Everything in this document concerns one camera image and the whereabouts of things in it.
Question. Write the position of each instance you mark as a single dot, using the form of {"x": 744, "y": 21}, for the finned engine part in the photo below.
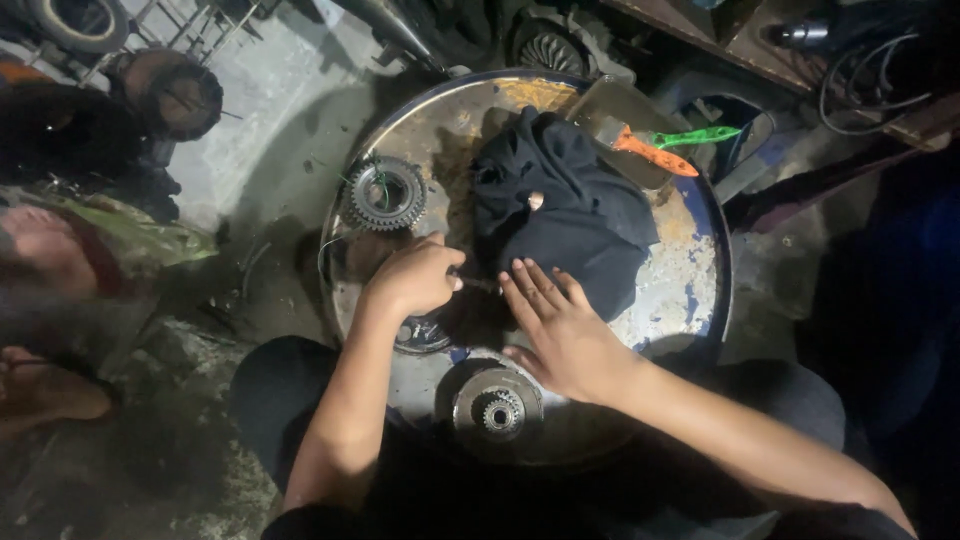
{"x": 555, "y": 46}

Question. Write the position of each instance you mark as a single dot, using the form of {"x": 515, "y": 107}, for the black rubber tyre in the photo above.
{"x": 79, "y": 21}

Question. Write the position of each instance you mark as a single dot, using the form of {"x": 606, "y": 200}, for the round clutch disc with gear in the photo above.
{"x": 499, "y": 409}

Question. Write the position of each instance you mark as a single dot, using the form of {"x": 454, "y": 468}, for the person's right hand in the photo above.
{"x": 570, "y": 341}

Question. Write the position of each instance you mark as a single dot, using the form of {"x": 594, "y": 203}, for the rusty round metal wheel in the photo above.
{"x": 176, "y": 94}

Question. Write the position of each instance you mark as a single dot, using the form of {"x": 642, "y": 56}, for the thin dark metal rod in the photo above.
{"x": 480, "y": 283}

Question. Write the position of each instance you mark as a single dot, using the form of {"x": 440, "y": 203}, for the metal frame rack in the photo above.
{"x": 195, "y": 26}

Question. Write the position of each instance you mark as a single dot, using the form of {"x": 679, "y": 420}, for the cluttered wooden workbench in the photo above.
{"x": 825, "y": 60}

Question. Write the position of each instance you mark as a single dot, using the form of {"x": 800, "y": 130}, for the round drum bung cap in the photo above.
{"x": 421, "y": 335}

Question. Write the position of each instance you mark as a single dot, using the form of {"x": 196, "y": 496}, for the black cloth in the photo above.
{"x": 577, "y": 202}

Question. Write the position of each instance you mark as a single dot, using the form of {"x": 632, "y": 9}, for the dirty green cloth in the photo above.
{"x": 142, "y": 236}

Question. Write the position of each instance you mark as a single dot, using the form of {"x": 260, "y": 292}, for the large steel toothed gear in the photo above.
{"x": 388, "y": 193}

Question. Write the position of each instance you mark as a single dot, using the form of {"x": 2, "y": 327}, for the rusty blue metal drum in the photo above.
{"x": 675, "y": 285}

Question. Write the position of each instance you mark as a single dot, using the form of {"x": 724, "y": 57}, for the dark exhaust pipe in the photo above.
{"x": 397, "y": 34}

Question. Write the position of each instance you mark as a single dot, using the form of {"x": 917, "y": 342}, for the person's left fingers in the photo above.
{"x": 448, "y": 270}

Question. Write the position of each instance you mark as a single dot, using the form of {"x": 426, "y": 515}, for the person's left hand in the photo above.
{"x": 409, "y": 281}

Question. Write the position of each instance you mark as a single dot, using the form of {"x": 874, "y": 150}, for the greasy metal tray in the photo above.
{"x": 622, "y": 112}

